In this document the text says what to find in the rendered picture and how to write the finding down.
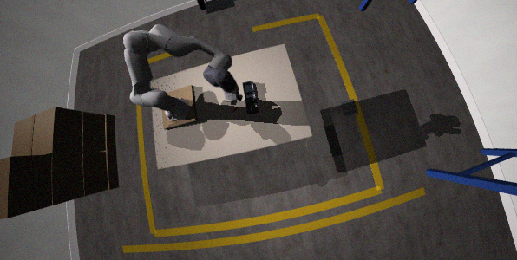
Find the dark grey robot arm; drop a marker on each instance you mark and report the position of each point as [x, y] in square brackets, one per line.
[160, 36]

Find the black rack of bins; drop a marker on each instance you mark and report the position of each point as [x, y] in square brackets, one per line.
[250, 97]

